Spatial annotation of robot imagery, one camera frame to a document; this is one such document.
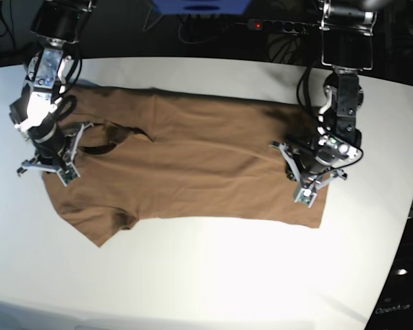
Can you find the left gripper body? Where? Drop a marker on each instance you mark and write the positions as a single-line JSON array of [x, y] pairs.
[[320, 159]]

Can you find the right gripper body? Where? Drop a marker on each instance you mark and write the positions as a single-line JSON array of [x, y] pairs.
[[55, 147]]

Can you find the brown T-shirt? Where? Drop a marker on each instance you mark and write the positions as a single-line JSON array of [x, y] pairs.
[[156, 154]]

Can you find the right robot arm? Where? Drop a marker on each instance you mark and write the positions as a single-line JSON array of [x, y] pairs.
[[49, 75]]

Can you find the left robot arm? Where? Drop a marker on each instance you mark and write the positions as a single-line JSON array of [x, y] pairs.
[[346, 47]]

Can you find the black power strip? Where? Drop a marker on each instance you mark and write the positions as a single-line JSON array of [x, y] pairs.
[[281, 27]]

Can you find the blue box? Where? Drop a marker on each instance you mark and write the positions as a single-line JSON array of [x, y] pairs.
[[233, 7]]

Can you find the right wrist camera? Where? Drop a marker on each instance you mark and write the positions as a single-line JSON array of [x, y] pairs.
[[68, 175]]

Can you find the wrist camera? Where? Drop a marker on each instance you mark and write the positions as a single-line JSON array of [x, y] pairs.
[[305, 196], [68, 175]]

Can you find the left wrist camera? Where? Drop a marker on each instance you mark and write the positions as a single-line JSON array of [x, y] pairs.
[[305, 196]]

